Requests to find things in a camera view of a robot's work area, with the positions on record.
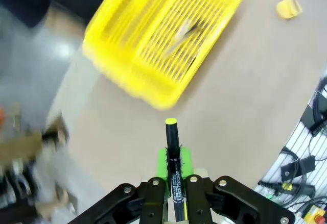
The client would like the yellow tape measure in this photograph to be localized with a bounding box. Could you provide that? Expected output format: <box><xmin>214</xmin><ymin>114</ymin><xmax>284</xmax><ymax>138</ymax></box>
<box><xmin>275</xmin><ymin>0</ymin><xmax>303</xmax><ymax>20</ymax></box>

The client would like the white black-capped marker pen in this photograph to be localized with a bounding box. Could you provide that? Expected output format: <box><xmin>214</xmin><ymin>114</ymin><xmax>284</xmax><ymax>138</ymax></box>
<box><xmin>165</xmin><ymin>19</ymin><xmax>206</xmax><ymax>59</ymax></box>

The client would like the yellow plastic shopping basket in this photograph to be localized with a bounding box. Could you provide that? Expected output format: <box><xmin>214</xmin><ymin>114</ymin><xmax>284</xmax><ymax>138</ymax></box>
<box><xmin>81</xmin><ymin>0</ymin><xmax>256</xmax><ymax>110</ymax></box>

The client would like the black yellow cable connector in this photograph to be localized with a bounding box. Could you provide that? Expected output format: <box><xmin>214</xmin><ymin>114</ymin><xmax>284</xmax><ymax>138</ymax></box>
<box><xmin>257</xmin><ymin>180</ymin><xmax>317</xmax><ymax>198</ymax></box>

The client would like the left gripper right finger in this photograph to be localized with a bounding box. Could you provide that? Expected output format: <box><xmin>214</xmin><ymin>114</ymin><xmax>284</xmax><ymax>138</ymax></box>
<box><xmin>179</xmin><ymin>146</ymin><xmax>296</xmax><ymax>224</ymax></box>

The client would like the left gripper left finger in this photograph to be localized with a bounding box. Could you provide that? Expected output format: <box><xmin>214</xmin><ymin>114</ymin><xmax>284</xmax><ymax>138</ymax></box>
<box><xmin>68</xmin><ymin>148</ymin><xmax>170</xmax><ymax>224</ymax></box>

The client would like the brown cardboard box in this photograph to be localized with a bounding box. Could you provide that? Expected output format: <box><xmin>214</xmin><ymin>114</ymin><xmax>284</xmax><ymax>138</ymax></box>
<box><xmin>0</xmin><ymin>115</ymin><xmax>70</xmax><ymax>165</ymax></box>

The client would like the person's right forearm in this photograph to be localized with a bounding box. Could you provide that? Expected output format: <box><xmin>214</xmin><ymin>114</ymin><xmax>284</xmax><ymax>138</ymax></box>
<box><xmin>44</xmin><ymin>4</ymin><xmax>89</xmax><ymax>40</ymax></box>

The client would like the black yellow-tipped highlighter pen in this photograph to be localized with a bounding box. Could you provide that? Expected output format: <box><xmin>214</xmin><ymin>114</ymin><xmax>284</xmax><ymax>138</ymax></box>
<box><xmin>165</xmin><ymin>117</ymin><xmax>189</xmax><ymax>222</ymax></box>

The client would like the yellow emergency stop button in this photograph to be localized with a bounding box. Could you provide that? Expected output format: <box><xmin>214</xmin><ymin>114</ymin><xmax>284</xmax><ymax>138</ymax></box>
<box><xmin>303</xmin><ymin>204</ymin><xmax>327</xmax><ymax>224</ymax></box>

